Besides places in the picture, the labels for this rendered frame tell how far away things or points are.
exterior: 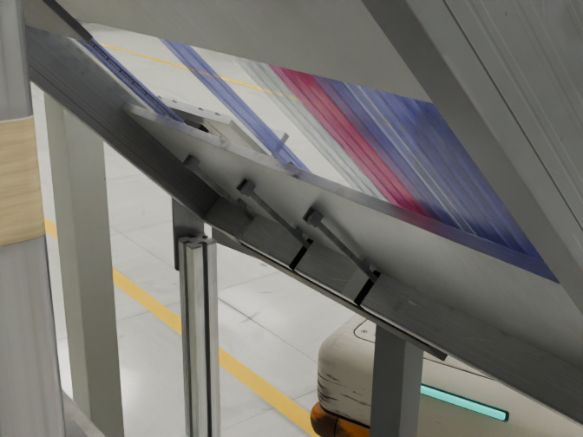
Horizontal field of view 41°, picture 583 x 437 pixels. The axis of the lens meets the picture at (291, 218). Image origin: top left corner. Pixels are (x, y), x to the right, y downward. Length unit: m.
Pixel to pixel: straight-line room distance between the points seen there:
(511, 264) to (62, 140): 0.78
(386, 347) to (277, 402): 0.70
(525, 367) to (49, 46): 0.58
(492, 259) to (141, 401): 1.46
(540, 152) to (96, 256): 1.01
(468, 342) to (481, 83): 0.51
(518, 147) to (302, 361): 1.80
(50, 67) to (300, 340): 1.39
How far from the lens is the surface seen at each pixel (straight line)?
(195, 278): 1.09
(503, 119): 0.26
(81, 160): 1.18
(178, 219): 1.09
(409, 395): 1.28
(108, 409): 1.36
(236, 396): 1.92
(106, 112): 0.94
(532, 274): 0.52
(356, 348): 1.57
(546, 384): 0.70
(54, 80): 0.91
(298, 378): 1.98
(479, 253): 0.55
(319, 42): 0.39
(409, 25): 0.23
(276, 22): 0.40
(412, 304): 0.79
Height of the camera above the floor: 1.05
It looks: 21 degrees down
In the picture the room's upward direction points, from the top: 1 degrees clockwise
